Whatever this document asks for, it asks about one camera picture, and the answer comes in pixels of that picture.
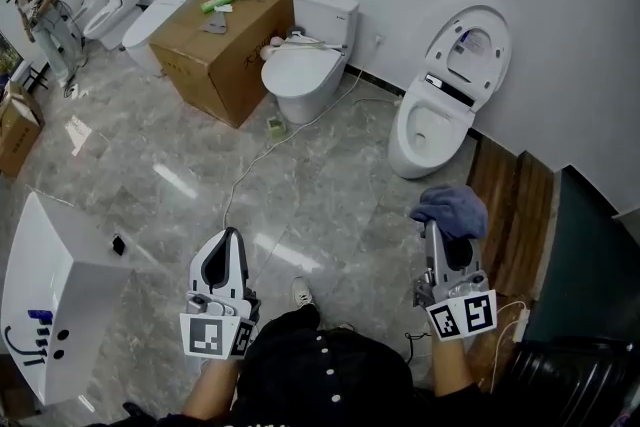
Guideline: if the white toilet with closed lid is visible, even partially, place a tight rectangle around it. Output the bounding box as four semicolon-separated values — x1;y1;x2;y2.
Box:
121;0;195;77

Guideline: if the small green box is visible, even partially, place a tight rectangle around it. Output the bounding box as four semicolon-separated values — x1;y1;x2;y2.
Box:
265;115;289;139

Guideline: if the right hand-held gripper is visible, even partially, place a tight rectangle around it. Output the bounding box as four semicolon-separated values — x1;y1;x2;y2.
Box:
412;219;499;342

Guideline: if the person's black buttoned clothing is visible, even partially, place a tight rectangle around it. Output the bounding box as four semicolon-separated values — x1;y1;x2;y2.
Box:
106;303;504;427

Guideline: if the white toilet with square tank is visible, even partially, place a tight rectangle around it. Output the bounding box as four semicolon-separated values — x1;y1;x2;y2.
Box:
260;0;361;126

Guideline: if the person's white shoe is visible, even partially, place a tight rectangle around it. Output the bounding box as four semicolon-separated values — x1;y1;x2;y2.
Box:
291;276;315;312

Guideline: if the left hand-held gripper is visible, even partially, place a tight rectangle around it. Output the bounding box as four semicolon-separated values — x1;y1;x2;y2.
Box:
179;227;262;361

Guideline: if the white paper sheet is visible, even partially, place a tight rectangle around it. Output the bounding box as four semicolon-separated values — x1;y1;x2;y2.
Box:
63;114;95;157

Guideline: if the person's left forearm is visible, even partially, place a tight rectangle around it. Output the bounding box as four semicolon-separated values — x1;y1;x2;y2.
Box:
180;356;242;422

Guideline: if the black stool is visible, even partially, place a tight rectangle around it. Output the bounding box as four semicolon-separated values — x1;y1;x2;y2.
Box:
21;59;52;92

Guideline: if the black ribbed suitcase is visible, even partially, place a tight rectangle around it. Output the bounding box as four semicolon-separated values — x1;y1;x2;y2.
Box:
498;336;640;427

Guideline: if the thin black cable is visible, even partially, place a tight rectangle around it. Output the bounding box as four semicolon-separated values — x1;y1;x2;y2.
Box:
403;329;432;365

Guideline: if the white tall-backed toilet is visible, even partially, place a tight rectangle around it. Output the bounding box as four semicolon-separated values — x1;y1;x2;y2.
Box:
81;0;142;53

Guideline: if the white toilet with lid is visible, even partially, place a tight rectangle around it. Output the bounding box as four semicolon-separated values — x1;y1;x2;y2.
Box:
121;0;195;77
387;4;514;181

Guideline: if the white long-handled brush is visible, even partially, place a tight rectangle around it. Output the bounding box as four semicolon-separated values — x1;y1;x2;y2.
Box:
268;26;350;62

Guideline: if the white ceramic basin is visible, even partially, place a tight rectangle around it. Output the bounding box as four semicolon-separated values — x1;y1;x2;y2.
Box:
0;190;135;407

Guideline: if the grey triangular cloth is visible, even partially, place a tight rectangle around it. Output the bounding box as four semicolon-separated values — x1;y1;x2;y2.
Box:
199;6;230;36

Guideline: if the large brown cardboard box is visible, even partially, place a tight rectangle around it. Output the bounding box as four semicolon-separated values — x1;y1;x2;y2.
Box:
148;0;300;130

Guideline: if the blue wiping cloth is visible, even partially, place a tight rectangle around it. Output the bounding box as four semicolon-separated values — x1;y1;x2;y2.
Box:
409;184;490;242

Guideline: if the open brown cardboard box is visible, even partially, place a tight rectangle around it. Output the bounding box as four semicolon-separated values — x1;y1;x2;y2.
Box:
0;81;47;178

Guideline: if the person's right forearm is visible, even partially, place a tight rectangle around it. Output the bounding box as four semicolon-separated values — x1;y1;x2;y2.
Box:
428;337;477;398

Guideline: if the white power strip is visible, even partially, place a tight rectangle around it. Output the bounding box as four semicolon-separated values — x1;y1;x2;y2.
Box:
511;306;532;342

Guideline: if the white floor cable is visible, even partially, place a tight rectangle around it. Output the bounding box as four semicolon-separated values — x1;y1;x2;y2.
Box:
221;63;402;232

